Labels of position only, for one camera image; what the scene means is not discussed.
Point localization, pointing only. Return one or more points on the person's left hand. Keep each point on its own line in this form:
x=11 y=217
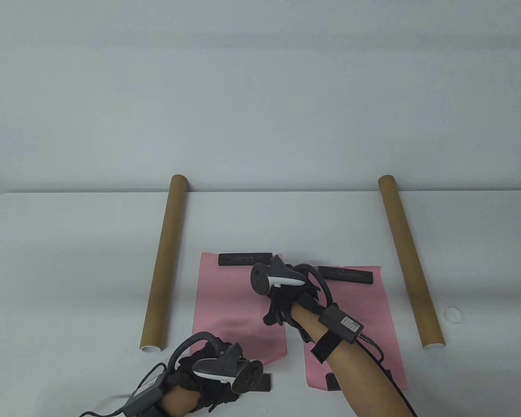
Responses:
x=186 y=378

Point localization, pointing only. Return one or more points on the person's right hand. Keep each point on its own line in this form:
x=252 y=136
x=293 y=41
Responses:
x=286 y=304

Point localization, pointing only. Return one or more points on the pink paper sheet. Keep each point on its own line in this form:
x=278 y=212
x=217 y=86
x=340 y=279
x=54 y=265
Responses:
x=225 y=299
x=364 y=304

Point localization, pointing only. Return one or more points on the black bar paperweight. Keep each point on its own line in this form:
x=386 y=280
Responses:
x=351 y=276
x=239 y=259
x=331 y=382
x=267 y=382

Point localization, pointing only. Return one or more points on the brown cardboard mailing tube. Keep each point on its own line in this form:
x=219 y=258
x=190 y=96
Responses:
x=165 y=260
x=406 y=252

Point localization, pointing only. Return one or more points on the white tube end cap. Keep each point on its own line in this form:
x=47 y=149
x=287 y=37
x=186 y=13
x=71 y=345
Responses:
x=453 y=313

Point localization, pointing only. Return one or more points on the person's left forearm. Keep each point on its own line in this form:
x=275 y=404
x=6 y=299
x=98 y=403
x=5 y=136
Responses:
x=178 y=402

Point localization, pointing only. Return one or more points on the person's right forearm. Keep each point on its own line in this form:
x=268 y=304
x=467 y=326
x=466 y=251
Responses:
x=356 y=378

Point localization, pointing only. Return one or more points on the gray tracking controller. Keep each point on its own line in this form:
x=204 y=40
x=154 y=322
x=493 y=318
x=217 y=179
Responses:
x=217 y=369
x=260 y=278

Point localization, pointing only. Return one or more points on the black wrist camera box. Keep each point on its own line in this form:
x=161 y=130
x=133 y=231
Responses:
x=145 y=395
x=341 y=323

